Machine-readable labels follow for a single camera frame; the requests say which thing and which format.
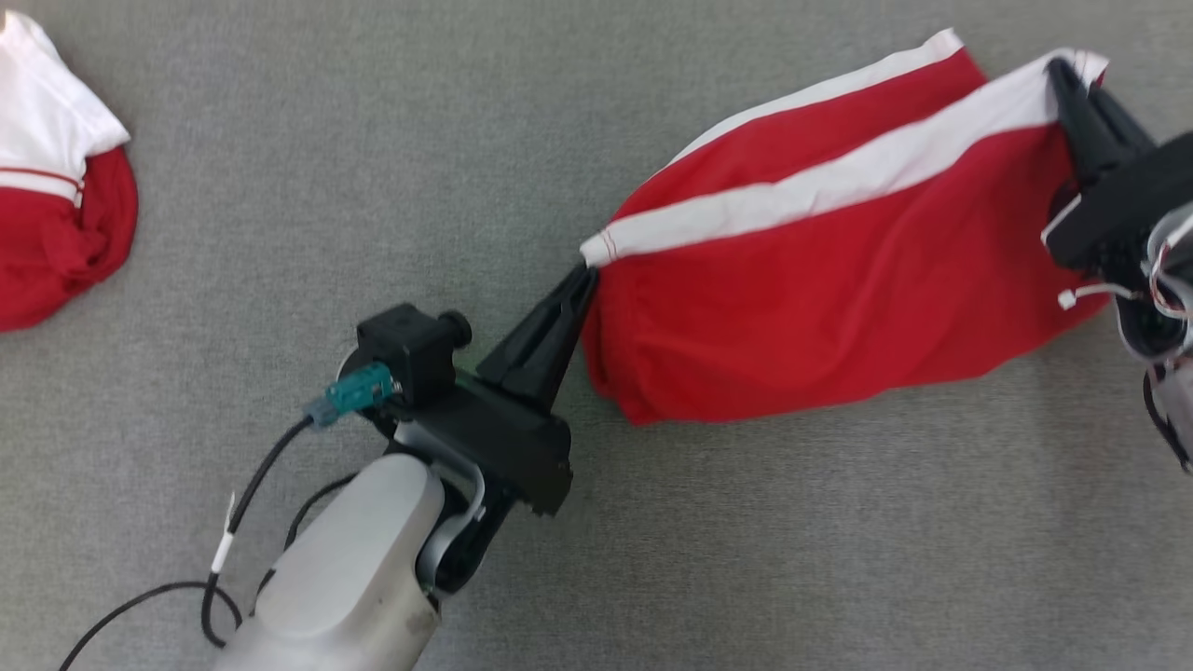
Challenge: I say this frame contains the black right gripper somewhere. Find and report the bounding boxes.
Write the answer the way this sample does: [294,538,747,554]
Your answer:
[1042,58,1193,276]

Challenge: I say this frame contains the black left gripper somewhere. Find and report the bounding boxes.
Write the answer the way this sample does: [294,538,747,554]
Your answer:
[382,266,599,518]

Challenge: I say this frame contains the red shorts with white stripes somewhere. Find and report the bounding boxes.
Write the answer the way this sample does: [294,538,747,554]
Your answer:
[580,28,1115,427]

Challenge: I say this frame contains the red Bulls 23 jersey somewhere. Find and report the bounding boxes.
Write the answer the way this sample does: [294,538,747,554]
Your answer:
[0,9,139,332]

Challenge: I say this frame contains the black cable with teal plug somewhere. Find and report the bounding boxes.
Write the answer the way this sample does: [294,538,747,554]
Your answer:
[58,362,397,671]

